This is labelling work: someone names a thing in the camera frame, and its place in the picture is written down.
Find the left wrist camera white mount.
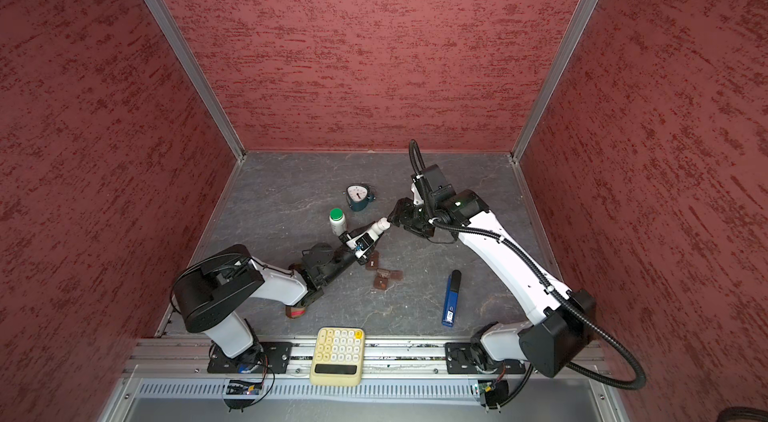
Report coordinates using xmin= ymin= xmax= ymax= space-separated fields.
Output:
xmin=338 ymin=229 xmax=380 ymax=265

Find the small white pill bottle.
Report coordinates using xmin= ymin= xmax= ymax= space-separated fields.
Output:
xmin=367 ymin=217 xmax=391 ymax=241

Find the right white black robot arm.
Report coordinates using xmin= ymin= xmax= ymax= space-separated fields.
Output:
xmin=433 ymin=190 xmax=596 ymax=378

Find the plaid glasses case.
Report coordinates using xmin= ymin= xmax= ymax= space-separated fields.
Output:
xmin=285 ymin=305 xmax=307 ymax=319

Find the green cap white pill bottle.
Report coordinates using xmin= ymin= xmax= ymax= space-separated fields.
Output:
xmin=329 ymin=207 xmax=347 ymax=236

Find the yellow calculator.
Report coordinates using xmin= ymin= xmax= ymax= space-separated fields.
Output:
xmin=309 ymin=327 xmax=366 ymax=387

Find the teal kitchen scale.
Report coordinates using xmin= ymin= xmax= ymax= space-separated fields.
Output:
xmin=345 ymin=183 xmax=376 ymax=212

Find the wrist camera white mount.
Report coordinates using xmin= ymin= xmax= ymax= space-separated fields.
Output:
xmin=338 ymin=229 xmax=380 ymax=265
xmin=411 ymin=164 xmax=456 ymax=207

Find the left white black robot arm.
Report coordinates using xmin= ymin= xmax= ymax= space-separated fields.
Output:
xmin=170 ymin=241 xmax=375 ymax=363

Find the aluminium front rail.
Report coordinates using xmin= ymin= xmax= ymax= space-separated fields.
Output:
xmin=122 ymin=336 xmax=610 ymax=380

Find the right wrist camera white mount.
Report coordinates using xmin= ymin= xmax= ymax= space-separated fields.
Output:
xmin=411 ymin=164 xmax=456 ymax=207

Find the white slotted cable duct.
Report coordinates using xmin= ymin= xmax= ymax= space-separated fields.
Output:
xmin=135 ymin=379 xmax=479 ymax=404

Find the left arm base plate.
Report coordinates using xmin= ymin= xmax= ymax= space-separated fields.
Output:
xmin=207 ymin=342 xmax=293 ymax=374

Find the black corrugated cable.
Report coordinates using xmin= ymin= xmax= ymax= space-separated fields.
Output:
xmin=408 ymin=139 xmax=648 ymax=411

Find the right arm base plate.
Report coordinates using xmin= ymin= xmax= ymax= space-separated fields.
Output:
xmin=444 ymin=342 xmax=525 ymax=375

